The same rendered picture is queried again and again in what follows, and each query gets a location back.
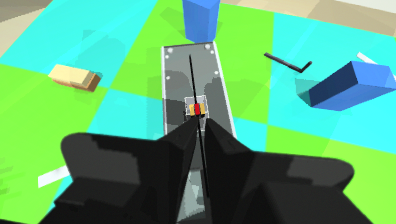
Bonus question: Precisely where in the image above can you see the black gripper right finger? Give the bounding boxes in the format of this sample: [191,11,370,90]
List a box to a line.
[204,118,355,224]

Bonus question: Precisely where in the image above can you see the blue rectangular block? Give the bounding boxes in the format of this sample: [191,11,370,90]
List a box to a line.
[181,0,220,43]
[309,60,396,111]

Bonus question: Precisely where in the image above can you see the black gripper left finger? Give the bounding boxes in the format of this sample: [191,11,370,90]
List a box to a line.
[59,117,199,224]

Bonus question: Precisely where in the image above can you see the dark grey l-shaped rod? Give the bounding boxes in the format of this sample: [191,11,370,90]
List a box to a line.
[264,52,313,73]

